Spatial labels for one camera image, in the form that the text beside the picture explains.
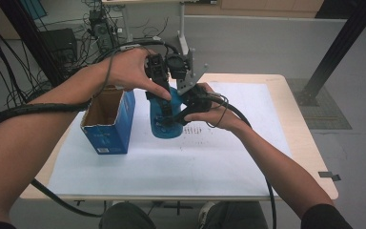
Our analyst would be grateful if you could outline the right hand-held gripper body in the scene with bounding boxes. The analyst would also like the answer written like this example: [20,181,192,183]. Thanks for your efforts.
[175,47,217,115]

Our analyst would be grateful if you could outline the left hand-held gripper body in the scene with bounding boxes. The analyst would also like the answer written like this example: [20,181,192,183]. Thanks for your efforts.
[143,52,190,95]

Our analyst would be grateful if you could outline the blue detergent bottle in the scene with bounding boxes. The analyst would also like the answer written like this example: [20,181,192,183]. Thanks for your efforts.
[148,86,185,140]

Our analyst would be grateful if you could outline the blue cardboard box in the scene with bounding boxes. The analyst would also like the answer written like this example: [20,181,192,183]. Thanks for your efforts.
[80,85,136,156]

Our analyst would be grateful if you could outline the person's right hand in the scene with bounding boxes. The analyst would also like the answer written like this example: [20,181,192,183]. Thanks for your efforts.
[184,83,252,132]

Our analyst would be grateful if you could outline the person's left hand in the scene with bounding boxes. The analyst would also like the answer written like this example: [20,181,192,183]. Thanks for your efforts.
[103,47,173,102]

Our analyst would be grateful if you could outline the white table mat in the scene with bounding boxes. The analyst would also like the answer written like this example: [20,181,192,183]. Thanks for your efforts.
[48,80,294,198]

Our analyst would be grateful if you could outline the black computer tower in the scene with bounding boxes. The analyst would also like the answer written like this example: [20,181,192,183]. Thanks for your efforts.
[89,9,118,53]

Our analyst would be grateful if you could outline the black box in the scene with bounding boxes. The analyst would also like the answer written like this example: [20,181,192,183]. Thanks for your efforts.
[39,28,79,63]

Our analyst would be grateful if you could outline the person's left leg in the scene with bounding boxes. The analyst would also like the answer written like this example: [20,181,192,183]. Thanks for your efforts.
[98,202,157,229]

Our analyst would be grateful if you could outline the person's leg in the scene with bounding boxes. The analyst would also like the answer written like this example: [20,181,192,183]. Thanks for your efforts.
[199,200,270,229]
[98,202,157,229]

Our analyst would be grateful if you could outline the person's right leg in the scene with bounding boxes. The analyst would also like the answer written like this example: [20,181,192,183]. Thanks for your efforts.
[199,200,270,229]

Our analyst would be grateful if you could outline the wooden cabinet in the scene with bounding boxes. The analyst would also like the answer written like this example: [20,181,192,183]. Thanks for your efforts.
[184,0,325,18]

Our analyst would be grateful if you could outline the dark grey floor mat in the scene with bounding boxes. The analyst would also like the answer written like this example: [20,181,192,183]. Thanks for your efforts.
[287,77,353,131]

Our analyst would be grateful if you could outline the grey tape piece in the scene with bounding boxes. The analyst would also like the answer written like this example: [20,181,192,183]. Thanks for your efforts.
[317,171,342,182]

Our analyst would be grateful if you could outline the person's black right sleeve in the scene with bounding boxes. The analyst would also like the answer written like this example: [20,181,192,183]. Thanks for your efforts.
[299,203,354,229]

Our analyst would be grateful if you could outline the thin black cord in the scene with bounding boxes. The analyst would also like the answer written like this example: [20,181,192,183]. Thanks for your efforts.
[91,51,115,99]
[207,94,231,129]

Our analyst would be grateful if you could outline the white desk frame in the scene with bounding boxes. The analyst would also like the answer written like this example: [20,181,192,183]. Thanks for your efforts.
[101,0,218,63]

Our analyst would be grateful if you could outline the black corrugated cable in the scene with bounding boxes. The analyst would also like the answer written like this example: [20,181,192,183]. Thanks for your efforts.
[0,37,180,219]
[208,92,278,229]

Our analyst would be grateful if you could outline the tangle of black cables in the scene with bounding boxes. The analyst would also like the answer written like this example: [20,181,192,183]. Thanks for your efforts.
[0,0,90,128]

